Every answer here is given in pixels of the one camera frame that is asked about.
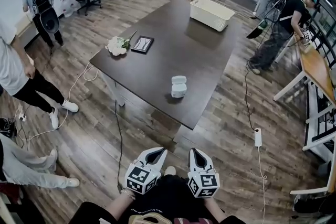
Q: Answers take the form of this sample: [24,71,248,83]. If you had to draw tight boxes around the small white case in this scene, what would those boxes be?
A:
[171,83,187,99]

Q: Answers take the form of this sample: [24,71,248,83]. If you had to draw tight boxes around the black round backpack pod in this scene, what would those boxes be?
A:
[31,0,60,35]

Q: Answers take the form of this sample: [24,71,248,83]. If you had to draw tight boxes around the thin wrist bracelet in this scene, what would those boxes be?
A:
[121,188,136,200]

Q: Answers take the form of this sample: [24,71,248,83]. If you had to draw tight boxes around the person's right forearm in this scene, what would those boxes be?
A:
[203,196,227,220]

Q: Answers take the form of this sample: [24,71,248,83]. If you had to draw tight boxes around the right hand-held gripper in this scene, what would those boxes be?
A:
[187,147,220,199]

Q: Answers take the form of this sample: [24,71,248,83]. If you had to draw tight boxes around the person's black printed shirt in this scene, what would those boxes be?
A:
[68,174,247,224]

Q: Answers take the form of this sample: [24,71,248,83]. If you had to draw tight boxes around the wooden desk with white legs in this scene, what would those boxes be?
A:
[272,39,336,108]

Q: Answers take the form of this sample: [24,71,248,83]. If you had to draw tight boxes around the white power cable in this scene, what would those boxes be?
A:
[15,51,102,142]
[257,146,268,221]

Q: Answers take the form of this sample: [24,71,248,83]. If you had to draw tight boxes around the black power cable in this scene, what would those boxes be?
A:
[114,99,124,192]
[244,60,257,131]

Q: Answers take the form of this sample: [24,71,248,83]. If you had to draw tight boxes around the person's left forearm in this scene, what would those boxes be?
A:
[104,189,136,221]

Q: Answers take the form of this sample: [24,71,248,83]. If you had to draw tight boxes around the black picture frame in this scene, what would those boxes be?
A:
[130,35,155,55]

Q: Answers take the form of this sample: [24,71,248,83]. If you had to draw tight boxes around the white artificial flower bouquet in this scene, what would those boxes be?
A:
[104,30,138,56]

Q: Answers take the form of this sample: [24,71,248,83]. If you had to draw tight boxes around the cream plastic basket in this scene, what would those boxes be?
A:
[189,0,236,32]

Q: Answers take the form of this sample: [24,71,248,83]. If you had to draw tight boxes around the white power strip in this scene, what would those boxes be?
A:
[254,127,263,147]

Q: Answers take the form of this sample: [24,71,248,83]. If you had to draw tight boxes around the white metal rack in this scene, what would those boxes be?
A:
[301,78,336,195]

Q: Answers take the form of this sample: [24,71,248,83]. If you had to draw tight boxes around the black green backpack pod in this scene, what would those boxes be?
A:
[246,18,268,39]

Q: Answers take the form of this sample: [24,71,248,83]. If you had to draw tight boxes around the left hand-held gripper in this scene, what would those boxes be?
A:
[123,147,169,195]

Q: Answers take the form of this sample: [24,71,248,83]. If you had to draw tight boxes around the white plastic bag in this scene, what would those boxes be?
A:
[61,0,79,18]

